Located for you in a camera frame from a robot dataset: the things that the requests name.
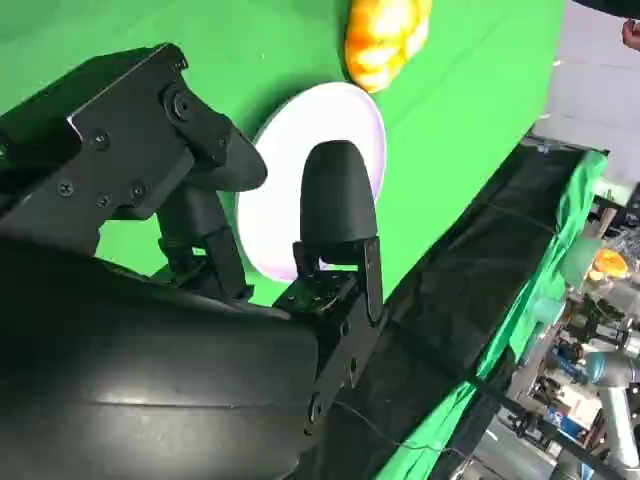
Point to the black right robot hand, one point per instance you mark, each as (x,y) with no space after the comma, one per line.
(150,380)

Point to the lilac plate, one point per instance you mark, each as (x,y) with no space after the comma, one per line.
(320,115)

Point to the black backdrop cloth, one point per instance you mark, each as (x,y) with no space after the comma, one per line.
(475,250)

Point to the green cloth drape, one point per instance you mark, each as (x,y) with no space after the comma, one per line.
(560,260)

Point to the orange background toy bread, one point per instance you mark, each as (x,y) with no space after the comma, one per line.
(610,262)

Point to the orange and white toy bread roll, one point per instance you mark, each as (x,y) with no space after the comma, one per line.
(385,40)

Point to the person's hand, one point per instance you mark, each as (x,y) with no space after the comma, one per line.
(632,32)

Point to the black stand bar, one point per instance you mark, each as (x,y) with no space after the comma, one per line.
(550,430)

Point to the green table cloth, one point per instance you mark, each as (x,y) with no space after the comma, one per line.
(250,45)

